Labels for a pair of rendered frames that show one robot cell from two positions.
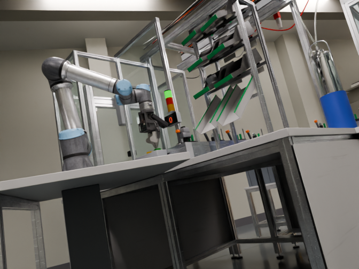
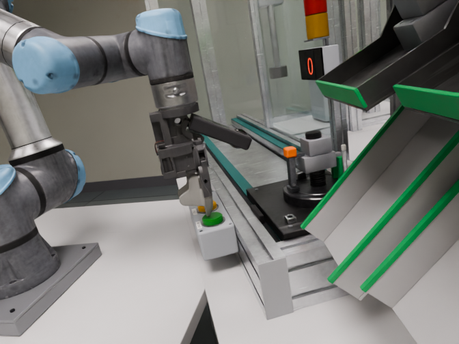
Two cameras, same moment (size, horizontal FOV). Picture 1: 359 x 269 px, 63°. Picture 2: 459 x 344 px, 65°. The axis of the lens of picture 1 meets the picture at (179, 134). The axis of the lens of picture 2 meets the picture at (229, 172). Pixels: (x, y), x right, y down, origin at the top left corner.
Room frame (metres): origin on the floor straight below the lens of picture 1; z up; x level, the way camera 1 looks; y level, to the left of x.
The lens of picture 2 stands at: (1.09, -0.28, 1.25)
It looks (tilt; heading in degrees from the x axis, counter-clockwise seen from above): 17 degrees down; 35
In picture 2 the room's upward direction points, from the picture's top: 10 degrees counter-clockwise
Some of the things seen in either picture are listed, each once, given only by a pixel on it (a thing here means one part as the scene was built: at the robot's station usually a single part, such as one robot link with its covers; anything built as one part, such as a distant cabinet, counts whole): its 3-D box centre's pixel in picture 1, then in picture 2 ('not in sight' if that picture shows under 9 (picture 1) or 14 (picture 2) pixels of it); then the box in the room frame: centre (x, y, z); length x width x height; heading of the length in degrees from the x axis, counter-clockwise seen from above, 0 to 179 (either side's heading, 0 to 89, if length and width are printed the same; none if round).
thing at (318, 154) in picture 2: (185, 132); (320, 149); (1.74, -0.04, 1.06); 0.08 x 0.04 x 0.07; 135
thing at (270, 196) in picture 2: not in sight; (320, 198); (1.73, -0.03, 0.96); 0.24 x 0.24 x 0.02; 45
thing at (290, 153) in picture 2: (179, 136); (295, 166); (1.70, 0.00, 1.04); 0.04 x 0.02 x 0.08; 135
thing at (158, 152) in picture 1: (150, 159); (210, 220); (1.64, 0.18, 0.93); 0.21 x 0.07 x 0.06; 45
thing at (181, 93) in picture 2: (146, 108); (175, 94); (1.57, 0.15, 1.21); 0.08 x 0.08 x 0.05
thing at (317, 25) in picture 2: (171, 108); (317, 26); (1.95, 0.02, 1.29); 0.05 x 0.05 x 0.05
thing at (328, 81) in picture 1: (324, 68); not in sight; (1.86, -1.02, 1.32); 0.14 x 0.14 x 0.38
